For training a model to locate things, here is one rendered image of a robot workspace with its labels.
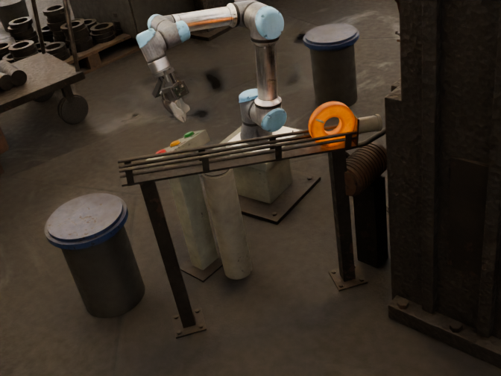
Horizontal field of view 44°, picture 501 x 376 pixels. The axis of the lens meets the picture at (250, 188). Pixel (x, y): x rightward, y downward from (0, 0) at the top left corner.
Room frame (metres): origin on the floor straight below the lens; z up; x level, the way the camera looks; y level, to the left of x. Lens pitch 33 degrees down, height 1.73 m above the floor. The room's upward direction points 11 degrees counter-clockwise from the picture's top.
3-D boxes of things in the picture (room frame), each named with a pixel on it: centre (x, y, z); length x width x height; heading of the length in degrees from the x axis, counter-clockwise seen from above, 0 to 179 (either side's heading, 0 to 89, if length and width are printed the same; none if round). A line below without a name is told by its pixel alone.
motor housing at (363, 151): (1.89, -0.41, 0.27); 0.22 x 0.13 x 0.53; 133
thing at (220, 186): (2.01, 0.11, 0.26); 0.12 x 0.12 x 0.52
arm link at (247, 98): (2.54, -0.08, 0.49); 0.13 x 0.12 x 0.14; 25
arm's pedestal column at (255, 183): (2.55, -0.07, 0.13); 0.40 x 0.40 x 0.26; 49
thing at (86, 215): (1.99, 0.64, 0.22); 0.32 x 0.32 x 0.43
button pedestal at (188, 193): (2.10, 0.25, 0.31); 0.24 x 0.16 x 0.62; 133
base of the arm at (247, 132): (2.55, -0.07, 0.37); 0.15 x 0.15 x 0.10
